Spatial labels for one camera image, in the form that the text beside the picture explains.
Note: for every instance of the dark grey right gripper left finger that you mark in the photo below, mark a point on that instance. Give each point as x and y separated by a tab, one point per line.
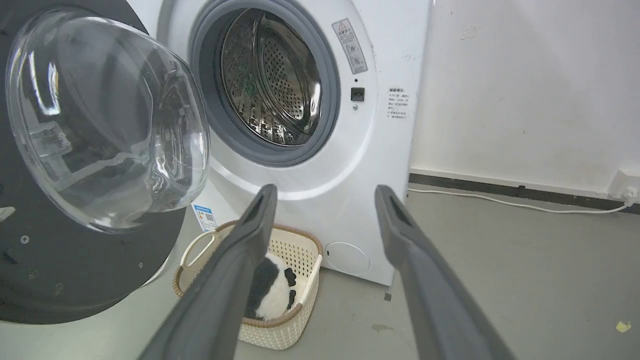
220	295

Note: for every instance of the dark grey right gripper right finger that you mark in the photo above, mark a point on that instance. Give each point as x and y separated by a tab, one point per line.
430	300

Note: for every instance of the black washing machine door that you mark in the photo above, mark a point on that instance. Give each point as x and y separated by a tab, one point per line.
95	150

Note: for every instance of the white front-load washing machine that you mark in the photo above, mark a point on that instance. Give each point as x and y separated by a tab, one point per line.
350	165

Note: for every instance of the black and white plush panda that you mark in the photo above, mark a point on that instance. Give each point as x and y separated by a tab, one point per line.
272	295

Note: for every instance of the cream woven laundry basket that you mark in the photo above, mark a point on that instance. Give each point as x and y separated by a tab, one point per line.
295	280

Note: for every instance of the yellow paper scrap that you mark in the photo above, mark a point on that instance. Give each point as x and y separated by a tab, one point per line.
623	326

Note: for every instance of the white wall socket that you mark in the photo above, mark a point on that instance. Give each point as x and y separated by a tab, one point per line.
626	186

